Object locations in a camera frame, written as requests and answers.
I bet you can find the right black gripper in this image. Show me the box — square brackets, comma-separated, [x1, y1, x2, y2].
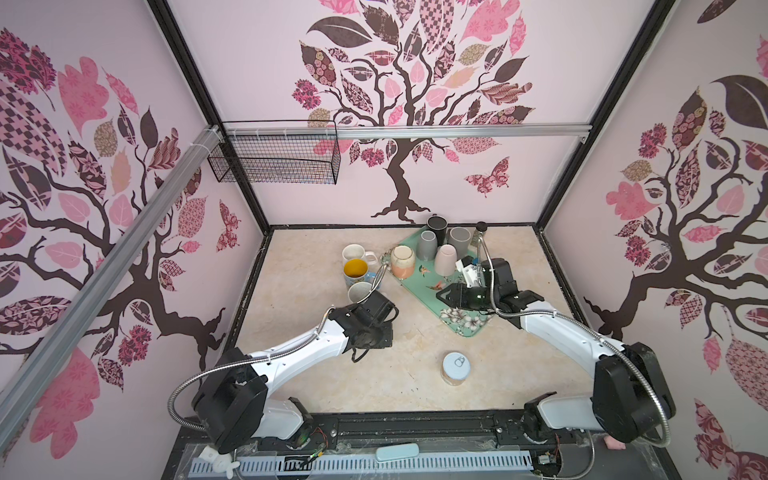
[435, 283, 497, 311]

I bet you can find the green floral tray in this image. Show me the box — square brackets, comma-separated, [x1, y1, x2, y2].
[390, 222, 493, 338]

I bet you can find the cream speckled mug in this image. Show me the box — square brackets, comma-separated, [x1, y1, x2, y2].
[347, 281, 373, 303]

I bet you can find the pink mug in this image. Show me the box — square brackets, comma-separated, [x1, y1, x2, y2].
[434, 244, 458, 277]

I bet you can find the orange cream scalloped mug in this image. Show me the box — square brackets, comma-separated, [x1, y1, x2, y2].
[390, 245, 416, 280]

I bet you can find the white ribbed-bottom mug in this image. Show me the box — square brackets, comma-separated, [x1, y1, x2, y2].
[341, 244, 379, 265]

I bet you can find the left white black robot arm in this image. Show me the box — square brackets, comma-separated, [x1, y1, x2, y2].
[192, 291, 399, 454]

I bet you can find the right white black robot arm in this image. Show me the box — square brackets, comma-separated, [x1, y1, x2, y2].
[436, 258, 676, 447]

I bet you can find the dark grey mug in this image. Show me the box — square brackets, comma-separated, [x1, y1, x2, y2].
[448, 226, 472, 259]

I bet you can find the black mug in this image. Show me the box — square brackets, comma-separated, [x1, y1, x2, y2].
[426, 215, 448, 246]

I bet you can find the spice jar black lid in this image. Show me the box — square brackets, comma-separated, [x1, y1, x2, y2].
[471, 221, 488, 248]

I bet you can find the light blue eraser block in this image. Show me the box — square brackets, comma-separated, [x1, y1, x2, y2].
[374, 443, 420, 463]

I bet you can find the white power plug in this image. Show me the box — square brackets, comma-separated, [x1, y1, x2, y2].
[199, 446, 240, 479]

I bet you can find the pink sponge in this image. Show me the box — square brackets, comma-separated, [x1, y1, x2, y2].
[603, 435, 627, 451]

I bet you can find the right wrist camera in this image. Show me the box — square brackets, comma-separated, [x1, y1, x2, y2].
[456, 256, 485, 288]

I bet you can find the black wire basket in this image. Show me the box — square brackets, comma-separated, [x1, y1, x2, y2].
[208, 120, 341, 185]

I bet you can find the white slotted cable duct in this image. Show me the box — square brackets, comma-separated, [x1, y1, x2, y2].
[233, 451, 534, 479]

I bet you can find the left metal cable conduit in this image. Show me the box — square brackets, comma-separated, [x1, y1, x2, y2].
[167, 263, 390, 432]

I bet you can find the metal cable conduit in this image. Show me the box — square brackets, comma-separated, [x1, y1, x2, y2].
[167, 263, 390, 432]
[476, 233, 672, 449]

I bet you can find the right metal cable conduit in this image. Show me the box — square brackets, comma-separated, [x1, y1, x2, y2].
[476, 233, 672, 449]

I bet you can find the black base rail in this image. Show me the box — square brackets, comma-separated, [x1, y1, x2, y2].
[160, 409, 682, 479]

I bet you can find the back aluminium rail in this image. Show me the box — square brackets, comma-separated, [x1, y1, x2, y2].
[225, 123, 592, 140]

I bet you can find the aluminium rail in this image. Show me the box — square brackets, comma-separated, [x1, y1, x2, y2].
[225, 123, 592, 140]
[1, 125, 222, 448]

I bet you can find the left aluminium rail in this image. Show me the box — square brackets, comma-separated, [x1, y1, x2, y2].
[1, 125, 222, 448]

